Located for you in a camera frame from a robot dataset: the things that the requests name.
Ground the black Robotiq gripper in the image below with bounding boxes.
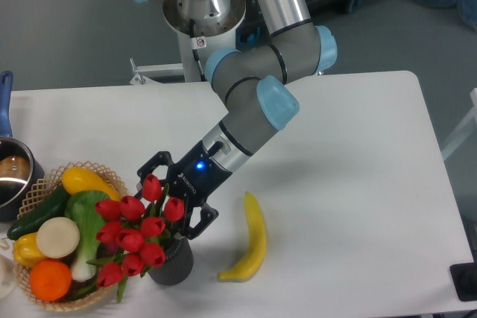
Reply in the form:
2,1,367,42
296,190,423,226
134,141,232,240

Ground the white garlic clove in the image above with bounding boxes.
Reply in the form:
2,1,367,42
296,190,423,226
0,239,10,250

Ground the green bok choy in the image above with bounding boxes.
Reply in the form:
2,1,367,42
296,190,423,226
65,190,109,282

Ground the orange fruit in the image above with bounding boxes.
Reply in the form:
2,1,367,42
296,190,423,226
29,260,72,302

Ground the dark grey ribbed vase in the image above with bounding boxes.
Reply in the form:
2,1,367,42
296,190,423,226
148,238,194,286

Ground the woven wicker basket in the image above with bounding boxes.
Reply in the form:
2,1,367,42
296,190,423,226
13,161,127,313

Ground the yellow squash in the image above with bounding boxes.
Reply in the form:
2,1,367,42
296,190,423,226
61,167,120,201

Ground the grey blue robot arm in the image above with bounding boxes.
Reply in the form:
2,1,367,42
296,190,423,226
135,0,337,239

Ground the blue handled saucepan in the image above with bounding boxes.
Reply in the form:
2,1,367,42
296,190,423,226
1,71,45,222

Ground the dark green cucumber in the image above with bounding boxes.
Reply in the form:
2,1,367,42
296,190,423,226
7,185,70,241

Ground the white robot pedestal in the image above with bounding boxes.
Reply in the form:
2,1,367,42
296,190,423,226
129,0,266,86

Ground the yellow banana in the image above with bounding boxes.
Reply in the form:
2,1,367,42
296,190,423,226
217,191,268,282

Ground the red tulip bouquet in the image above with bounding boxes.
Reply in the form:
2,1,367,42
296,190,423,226
90,174,186,302

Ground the yellow bell pepper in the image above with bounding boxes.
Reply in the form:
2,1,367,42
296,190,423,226
13,232,47,268

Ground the black device at edge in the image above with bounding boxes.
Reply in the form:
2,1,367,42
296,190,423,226
449,262,476,302

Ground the green chili pepper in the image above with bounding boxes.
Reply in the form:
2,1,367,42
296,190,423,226
68,282,96,301

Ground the cream round disc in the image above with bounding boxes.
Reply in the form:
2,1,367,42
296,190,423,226
36,217,80,258

